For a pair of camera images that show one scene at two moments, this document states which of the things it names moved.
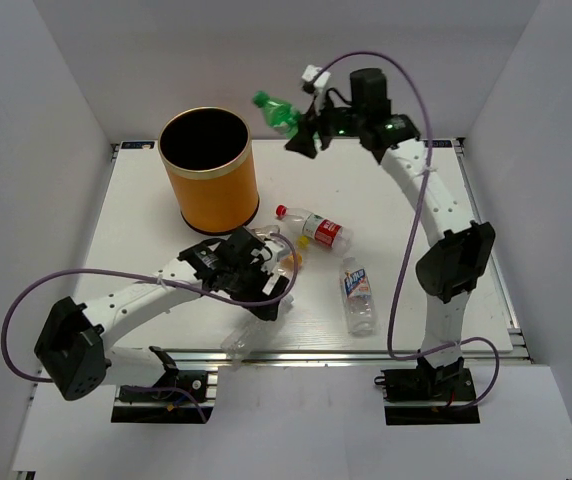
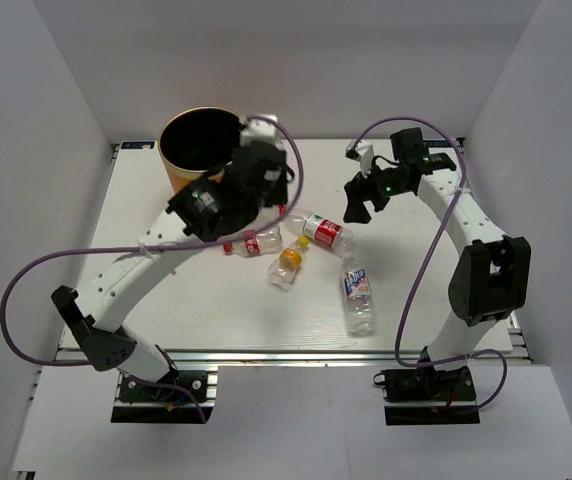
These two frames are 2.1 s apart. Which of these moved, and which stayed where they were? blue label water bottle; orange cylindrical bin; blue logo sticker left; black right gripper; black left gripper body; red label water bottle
Moved: black right gripper; black left gripper body
Stayed: blue label water bottle; red label water bottle; blue logo sticker left; orange cylindrical bin
